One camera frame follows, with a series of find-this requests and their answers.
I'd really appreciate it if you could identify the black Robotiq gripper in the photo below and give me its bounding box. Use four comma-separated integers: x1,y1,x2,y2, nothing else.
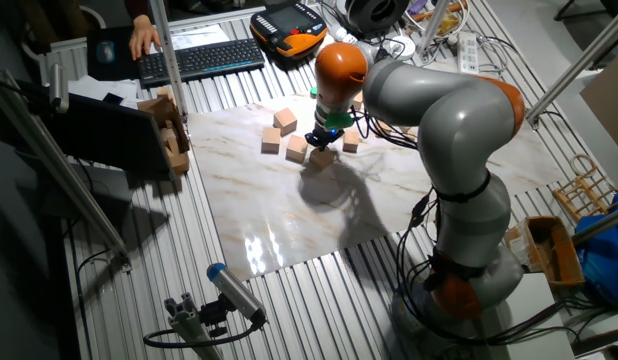
304,125,346,151

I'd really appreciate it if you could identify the forearm in dark sleeve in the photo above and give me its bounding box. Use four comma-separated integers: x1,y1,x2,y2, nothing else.
123,0,153,20

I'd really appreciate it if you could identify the stack of white papers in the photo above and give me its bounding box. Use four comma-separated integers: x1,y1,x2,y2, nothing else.
67,74,140,109

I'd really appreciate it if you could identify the person's bare hand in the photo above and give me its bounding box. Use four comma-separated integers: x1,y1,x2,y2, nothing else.
128,14,162,62

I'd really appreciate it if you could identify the white marble pattern mat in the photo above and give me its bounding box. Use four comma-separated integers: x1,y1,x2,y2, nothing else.
187,58,569,282

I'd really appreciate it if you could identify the white round object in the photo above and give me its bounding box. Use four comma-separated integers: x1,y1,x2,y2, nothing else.
312,33,335,54

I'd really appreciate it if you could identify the white power plug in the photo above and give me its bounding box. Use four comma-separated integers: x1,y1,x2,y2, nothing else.
330,23,361,49

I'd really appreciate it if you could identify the orange black teach pendant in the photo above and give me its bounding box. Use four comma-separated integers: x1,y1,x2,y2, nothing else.
249,1,330,60

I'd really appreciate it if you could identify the white round puck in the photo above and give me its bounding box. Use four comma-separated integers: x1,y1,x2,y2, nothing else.
388,34,418,61

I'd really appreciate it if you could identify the black filament spool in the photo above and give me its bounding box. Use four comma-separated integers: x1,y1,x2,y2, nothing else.
344,0,411,37

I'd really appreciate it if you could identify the black computer keyboard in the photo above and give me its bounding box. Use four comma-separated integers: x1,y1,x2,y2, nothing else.
137,37,267,90

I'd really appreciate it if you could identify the white paper sheet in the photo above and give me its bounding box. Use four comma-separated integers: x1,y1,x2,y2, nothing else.
147,23,231,55

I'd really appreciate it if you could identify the white power strip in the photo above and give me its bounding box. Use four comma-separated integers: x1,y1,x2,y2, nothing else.
456,31,480,80

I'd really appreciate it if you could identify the brown cardboard box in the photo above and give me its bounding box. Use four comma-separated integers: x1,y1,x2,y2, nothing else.
136,94,192,176

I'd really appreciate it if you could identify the black monitor screen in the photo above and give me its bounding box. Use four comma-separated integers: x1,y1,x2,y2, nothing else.
36,91,176,177

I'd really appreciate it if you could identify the dark computer mouse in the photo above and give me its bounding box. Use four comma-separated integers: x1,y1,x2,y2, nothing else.
95,39,117,65

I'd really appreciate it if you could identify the black mouse pad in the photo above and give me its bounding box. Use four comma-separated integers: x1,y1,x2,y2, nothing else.
85,25,141,82

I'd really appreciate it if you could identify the orange brown bin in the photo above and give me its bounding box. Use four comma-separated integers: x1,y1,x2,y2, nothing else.
504,214,586,291

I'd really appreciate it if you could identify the slanted aluminium profile beam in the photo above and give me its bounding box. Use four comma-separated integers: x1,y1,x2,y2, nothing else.
0,69,134,274

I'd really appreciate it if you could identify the wooden lattice rack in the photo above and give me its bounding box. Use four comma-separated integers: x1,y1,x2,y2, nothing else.
552,153,618,224

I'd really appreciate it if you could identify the brown cardboard sheet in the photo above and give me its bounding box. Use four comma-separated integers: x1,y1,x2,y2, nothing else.
579,47,618,161

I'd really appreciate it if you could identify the blue bag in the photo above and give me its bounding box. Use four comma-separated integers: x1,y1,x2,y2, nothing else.
573,192,618,307

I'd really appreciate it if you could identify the aluminium profile post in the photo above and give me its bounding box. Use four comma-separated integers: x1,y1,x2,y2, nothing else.
416,0,451,57
148,0,189,121
526,2,618,126

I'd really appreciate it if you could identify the silver camera with blue end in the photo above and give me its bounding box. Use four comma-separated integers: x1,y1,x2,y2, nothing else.
205,261,268,324

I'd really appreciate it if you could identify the black camera clamp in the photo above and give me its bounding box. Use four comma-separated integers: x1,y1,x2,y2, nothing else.
198,293,236,339

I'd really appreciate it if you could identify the short aluminium mount profile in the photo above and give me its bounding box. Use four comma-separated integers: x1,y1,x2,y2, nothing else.
163,291,225,360

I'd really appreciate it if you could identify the black camera cable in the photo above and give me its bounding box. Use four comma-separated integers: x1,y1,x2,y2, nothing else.
142,312,268,350

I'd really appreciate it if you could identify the silver depth camera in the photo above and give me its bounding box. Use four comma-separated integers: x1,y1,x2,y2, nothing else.
47,62,71,115

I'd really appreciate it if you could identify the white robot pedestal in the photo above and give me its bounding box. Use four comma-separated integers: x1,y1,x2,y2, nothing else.
493,272,578,360

